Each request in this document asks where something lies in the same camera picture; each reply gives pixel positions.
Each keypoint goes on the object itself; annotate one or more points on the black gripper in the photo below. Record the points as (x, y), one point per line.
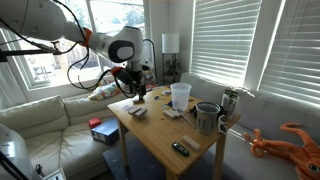
(136, 77)

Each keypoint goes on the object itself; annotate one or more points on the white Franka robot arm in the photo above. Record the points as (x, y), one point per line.
(33, 16)

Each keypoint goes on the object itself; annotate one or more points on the brown plush toy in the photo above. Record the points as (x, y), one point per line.
(150, 78)

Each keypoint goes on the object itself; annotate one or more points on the small green sticker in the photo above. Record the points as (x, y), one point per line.
(165, 106)

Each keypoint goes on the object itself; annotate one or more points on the small blue object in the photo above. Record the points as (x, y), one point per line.
(170, 104)

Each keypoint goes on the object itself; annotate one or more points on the colourful floral pillow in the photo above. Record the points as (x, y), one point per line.
(105, 91)

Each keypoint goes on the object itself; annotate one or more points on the tall clear plastic container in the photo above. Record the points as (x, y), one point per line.
(180, 96)

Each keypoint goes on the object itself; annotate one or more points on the light wooden table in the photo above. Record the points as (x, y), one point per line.
(156, 130)

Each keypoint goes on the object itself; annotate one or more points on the green potted plant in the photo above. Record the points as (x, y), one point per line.
(172, 66)

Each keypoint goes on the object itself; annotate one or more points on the arc floor lamp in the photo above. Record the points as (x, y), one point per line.
(148, 51)

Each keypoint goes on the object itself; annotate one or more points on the small dark sticker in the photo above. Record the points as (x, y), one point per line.
(191, 99)

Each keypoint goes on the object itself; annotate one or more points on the blue cardboard box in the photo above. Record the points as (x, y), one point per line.
(106, 132)

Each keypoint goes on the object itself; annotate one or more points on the thin wooden stick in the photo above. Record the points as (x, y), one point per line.
(187, 120)

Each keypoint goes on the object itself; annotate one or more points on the black headphones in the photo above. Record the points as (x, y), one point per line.
(193, 111)

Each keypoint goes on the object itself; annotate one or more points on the small red box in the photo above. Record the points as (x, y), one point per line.
(94, 122)

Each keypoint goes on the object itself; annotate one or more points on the white shade shelf lamp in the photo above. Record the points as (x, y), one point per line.
(170, 43)

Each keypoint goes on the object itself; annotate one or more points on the black green remote control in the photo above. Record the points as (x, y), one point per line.
(180, 149)

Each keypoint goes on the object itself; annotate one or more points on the dark blue rug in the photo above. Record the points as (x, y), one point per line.
(143, 165)

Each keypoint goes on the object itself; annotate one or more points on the white framed window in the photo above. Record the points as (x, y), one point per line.
(113, 13)

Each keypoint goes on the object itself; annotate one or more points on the white sunglasses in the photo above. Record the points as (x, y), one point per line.
(222, 125)

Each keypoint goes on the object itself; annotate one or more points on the white leather sofa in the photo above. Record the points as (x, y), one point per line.
(66, 143)

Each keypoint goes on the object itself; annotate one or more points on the white window blind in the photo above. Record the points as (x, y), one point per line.
(293, 50)
(223, 40)

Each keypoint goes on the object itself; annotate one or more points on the gray fabric sofa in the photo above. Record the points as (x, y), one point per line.
(273, 113)

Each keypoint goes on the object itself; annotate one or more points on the orange octopus plush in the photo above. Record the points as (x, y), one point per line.
(290, 150)

